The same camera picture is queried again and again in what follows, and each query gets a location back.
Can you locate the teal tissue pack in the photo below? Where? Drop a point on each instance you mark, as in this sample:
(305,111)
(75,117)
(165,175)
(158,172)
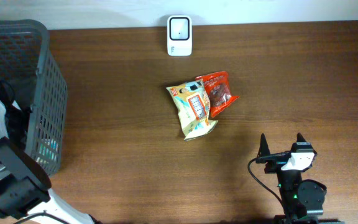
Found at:
(47,150)

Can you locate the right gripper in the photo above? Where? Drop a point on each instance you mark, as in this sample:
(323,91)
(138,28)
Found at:
(276,158)

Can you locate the white barcode scanner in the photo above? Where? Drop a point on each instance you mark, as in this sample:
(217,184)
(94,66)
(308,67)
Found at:
(179,36)

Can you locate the beige snack bag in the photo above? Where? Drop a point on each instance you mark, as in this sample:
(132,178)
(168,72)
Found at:
(193,105)

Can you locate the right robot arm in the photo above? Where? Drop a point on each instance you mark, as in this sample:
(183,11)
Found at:
(301,199)

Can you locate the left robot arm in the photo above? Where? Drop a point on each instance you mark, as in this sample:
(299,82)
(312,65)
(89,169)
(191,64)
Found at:
(25,188)

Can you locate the red snack packet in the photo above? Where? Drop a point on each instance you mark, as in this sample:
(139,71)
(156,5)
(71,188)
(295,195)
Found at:
(219,93)

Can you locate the grey plastic mesh basket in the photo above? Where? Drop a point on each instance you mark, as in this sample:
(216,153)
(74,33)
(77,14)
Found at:
(30,71)

